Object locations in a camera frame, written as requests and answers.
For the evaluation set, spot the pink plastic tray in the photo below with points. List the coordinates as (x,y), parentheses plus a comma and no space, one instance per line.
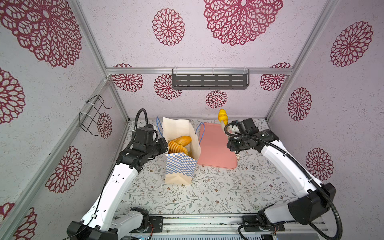
(214,151)

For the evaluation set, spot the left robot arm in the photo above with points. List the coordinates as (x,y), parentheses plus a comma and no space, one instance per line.
(98,223)

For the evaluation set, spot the blue checkered paper bag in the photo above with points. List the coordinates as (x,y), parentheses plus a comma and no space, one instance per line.
(180,168)

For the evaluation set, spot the black wire rack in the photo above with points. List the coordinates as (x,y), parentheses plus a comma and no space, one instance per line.
(96,121)

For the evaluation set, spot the long baguette bread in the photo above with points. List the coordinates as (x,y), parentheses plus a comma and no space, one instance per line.
(183,140)

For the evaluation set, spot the striped twisted bread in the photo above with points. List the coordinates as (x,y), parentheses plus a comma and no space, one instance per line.
(177,148)

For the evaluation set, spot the aluminium front rail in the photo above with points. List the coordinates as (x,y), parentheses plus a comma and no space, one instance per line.
(226,224)

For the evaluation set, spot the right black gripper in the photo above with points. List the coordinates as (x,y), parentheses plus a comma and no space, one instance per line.
(231,146)

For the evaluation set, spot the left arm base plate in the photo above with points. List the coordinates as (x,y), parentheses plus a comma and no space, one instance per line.
(155,225)

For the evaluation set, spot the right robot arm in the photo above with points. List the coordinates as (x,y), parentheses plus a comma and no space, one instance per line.
(313,198)

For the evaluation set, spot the yellow croissant bread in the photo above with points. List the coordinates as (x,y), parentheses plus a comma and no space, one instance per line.
(223,117)

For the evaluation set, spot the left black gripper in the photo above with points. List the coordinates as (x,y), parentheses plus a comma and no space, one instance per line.
(163,145)

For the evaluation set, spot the grey wall shelf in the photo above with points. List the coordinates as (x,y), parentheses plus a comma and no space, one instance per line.
(209,81)

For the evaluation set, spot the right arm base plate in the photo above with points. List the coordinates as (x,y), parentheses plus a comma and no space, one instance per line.
(254,223)

